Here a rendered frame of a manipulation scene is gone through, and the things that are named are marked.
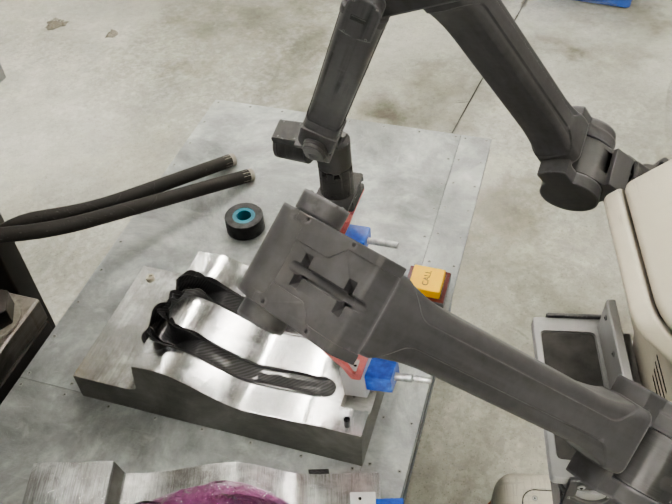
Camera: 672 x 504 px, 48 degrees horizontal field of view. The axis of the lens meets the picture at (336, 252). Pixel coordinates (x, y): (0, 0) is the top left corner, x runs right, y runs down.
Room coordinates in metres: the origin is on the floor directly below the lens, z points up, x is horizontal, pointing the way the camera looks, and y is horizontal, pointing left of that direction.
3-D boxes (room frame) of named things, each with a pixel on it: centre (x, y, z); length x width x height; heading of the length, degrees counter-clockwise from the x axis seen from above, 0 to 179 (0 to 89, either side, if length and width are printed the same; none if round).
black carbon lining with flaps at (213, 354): (0.77, 0.16, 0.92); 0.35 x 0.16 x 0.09; 71
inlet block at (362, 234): (0.96, -0.05, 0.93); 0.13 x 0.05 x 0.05; 70
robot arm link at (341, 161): (0.97, 0.00, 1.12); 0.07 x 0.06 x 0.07; 64
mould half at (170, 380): (0.79, 0.17, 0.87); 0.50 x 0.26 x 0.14; 71
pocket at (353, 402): (0.66, -0.02, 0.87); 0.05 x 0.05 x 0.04; 71
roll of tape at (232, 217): (1.14, 0.19, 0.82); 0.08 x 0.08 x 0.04
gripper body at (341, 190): (0.97, -0.01, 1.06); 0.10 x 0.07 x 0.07; 160
